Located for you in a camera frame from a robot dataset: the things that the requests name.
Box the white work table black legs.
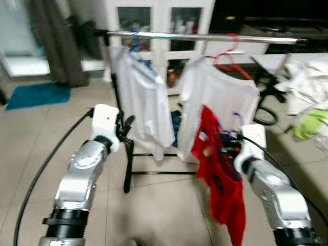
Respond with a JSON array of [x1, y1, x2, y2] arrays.
[[251, 51, 328, 154]]

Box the red t-shirt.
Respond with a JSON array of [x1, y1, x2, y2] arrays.
[[191, 105, 247, 246]]

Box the glass balcony door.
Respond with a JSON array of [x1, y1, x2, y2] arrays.
[[0, 0, 52, 77]]

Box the purple wire hanger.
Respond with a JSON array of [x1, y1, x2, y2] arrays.
[[231, 111, 244, 131]]

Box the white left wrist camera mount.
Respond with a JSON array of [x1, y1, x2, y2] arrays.
[[91, 104, 121, 153]]

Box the black clothes rack steel rail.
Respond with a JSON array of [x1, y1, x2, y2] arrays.
[[94, 29, 308, 194]]

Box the white garment green blue patches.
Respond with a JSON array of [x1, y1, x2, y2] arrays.
[[292, 109, 328, 141]]

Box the red hanger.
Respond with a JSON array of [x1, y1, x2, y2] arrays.
[[205, 33, 254, 81]]

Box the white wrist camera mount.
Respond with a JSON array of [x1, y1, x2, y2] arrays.
[[91, 104, 121, 153], [233, 125, 267, 172]]

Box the white t-shirt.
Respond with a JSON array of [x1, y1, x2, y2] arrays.
[[177, 55, 261, 165], [109, 46, 176, 160]]

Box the teal floor mat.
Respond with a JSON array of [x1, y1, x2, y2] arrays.
[[5, 82, 72, 111]]

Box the grey curtain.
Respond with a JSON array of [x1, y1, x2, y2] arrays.
[[28, 0, 89, 87]]

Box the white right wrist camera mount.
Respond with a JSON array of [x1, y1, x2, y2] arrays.
[[233, 125, 267, 172]]

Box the white glass-door cabinet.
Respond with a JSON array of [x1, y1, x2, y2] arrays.
[[105, 0, 270, 95]]

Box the blue hanger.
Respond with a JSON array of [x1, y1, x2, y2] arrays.
[[128, 28, 157, 75]]

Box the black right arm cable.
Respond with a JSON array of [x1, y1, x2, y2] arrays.
[[240, 134, 328, 225]]

